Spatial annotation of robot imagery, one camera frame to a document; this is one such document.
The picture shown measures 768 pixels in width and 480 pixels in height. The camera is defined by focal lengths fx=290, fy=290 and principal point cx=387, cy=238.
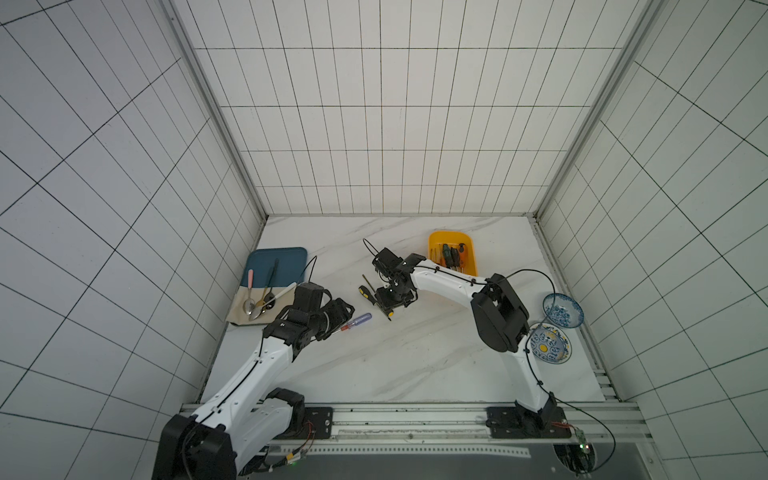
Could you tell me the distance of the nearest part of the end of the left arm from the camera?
583 millimetres

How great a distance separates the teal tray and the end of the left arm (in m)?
0.30

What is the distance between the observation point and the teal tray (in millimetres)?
1012
